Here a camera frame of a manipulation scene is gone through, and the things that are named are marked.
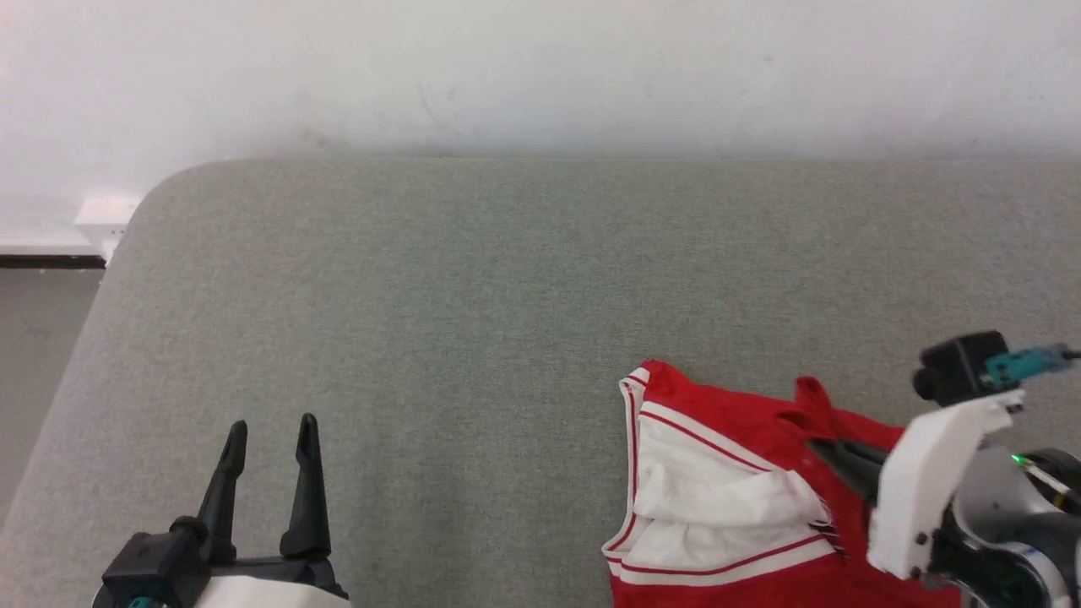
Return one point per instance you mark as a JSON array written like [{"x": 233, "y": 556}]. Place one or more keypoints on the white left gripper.
[{"x": 270, "y": 591}]

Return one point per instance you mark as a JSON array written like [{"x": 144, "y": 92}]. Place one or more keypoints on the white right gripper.
[{"x": 920, "y": 490}]

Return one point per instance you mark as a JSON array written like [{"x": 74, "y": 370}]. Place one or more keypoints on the red and white jersey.
[{"x": 735, "y": 439}]

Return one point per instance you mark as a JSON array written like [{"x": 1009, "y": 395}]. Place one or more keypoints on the grey fabric sofa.
[{"x": 464, "y": 295}]

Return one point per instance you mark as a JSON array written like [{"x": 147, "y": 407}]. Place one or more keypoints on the black baseboard strip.
[{"x": 51, "y": 262}]

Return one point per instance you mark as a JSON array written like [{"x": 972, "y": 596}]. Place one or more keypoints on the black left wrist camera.
[{"x": 148, "y": 566}]

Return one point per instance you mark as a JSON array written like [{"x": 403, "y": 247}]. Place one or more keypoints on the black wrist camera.
[
  {"x": 958, "y": 367},
  {"x": 148, "y": 566}
]

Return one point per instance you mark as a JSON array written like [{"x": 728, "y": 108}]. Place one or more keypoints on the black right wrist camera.
[{"x": 958, "y": 367}]

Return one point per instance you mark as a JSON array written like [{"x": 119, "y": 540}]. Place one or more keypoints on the teal left camera connector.
[{"x": 145, "y": 603}]

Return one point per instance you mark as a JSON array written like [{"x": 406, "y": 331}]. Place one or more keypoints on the teal camera connector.
[
  {"x": 1022, "y": 361},
  {"x": 145, "y": 603}
]

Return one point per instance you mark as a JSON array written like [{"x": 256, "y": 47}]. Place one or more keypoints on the teal right camera connector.
[{"x": 1022, "y": 361}]

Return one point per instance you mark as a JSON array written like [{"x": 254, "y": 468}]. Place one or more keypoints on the white wall trunking box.
[{"x": 105, "y": 224}]

